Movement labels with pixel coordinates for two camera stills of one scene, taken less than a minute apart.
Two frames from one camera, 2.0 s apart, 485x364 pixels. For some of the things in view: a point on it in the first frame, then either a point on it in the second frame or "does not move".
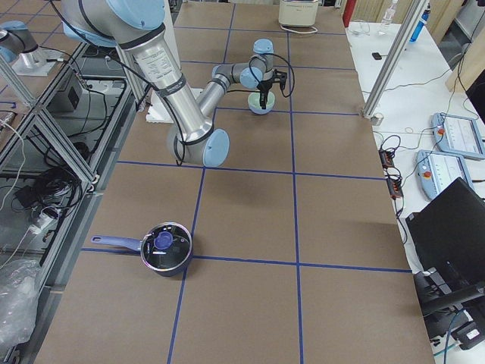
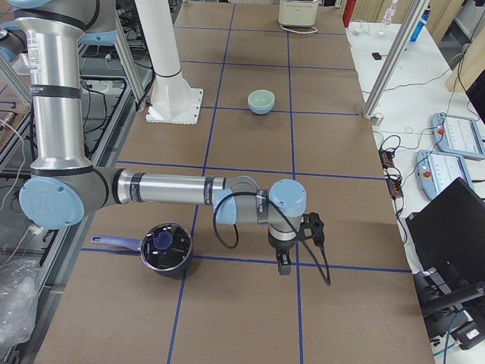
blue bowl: [259, 110] does not move
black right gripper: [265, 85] → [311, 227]
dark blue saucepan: [167, 247] does not move
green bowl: [254, 99] does not move
